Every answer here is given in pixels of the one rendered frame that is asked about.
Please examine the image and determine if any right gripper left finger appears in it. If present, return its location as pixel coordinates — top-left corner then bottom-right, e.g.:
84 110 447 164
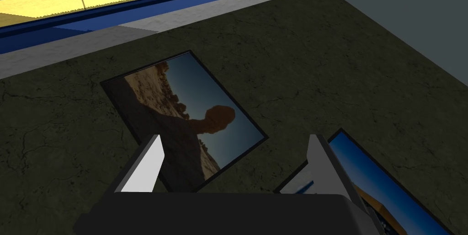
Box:
114 134 165 193

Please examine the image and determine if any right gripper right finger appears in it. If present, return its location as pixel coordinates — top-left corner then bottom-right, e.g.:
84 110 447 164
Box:
306 134 362 204

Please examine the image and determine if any framed blue sky picture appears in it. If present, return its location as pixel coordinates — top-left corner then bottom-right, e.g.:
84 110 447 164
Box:
272 128 456 235

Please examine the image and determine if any framed desert rock picture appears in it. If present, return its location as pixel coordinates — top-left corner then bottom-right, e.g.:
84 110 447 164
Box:
99 50 270 193

